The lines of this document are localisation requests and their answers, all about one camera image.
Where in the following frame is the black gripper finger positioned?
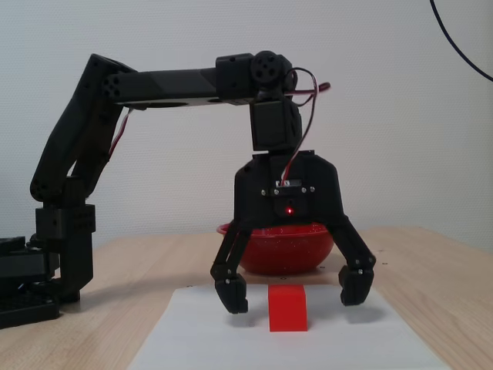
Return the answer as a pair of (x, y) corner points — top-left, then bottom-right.
(327, 215), (377, 308)

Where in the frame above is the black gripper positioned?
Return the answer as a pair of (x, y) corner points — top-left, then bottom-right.
(210, 148), (347, 315)

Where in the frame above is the red cube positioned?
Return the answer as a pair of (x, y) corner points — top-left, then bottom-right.
(267, 284), (310, 333)

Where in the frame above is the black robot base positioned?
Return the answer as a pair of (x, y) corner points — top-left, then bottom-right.
(0, 237), (62, 330)

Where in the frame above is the red speckled bowl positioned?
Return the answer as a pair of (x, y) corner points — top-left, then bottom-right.
(216, 222), (335, 276)

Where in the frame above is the white paper sheet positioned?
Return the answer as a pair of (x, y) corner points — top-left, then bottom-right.
(126, 284), (452, 370)

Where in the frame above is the red white black gripper wire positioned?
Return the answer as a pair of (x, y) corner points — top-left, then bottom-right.
(278, 67), (333, 187)

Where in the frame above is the red white servo wire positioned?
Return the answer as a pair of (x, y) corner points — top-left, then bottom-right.
(109, 108), (134, 157)

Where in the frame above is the black hanging cable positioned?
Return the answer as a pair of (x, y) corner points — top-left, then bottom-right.
(429, 0), (493, 82)

